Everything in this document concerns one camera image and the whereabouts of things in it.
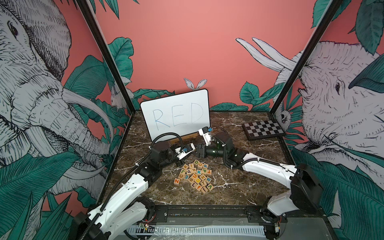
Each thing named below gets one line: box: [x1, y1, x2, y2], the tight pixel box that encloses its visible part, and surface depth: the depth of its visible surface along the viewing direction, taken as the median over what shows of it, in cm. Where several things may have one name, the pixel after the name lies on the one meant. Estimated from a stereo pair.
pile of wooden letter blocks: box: [173, 159, 215, 195], surface depth 86 cm
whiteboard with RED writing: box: [140, 88, 211, 142], surface depth 92 cm
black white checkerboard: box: [241, 119, 285, 140], surface depth 109 cm
